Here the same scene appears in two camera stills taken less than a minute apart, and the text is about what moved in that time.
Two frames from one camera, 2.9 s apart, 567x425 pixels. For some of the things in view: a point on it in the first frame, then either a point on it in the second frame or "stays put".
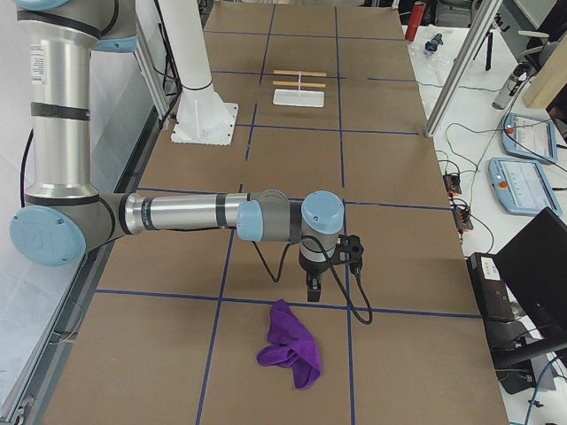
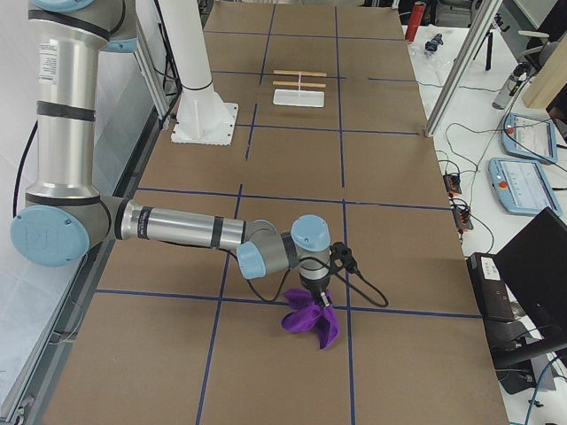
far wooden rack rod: [297, 73] stays put
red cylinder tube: [415, 20] stays put
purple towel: [293, 346] to [306, 314]
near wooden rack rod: [296, 83] stays put
